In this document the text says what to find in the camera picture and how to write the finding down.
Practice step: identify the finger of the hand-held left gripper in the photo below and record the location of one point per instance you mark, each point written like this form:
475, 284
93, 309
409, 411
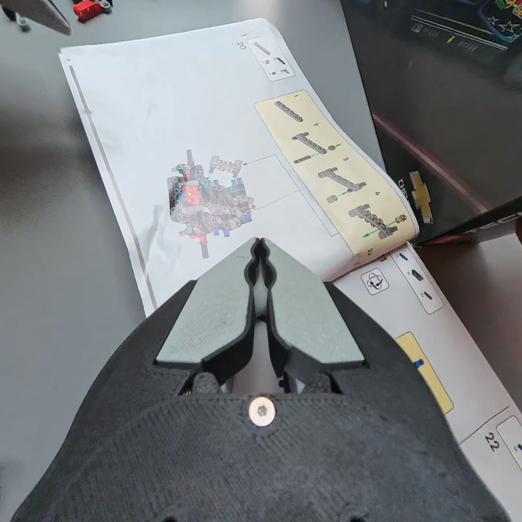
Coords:
36, 12

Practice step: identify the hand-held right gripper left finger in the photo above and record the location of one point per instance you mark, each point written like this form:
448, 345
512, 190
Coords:
208, 322

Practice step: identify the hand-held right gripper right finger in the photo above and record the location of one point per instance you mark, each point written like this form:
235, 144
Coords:
310, 322

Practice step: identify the pile of lego pieces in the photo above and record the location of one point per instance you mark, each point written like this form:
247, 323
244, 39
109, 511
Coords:
87, 9

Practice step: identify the lego instruction booklet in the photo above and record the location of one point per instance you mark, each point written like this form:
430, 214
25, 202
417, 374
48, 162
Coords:
163, 122

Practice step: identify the lego set box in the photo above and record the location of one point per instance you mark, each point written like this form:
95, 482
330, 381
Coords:
428, 102

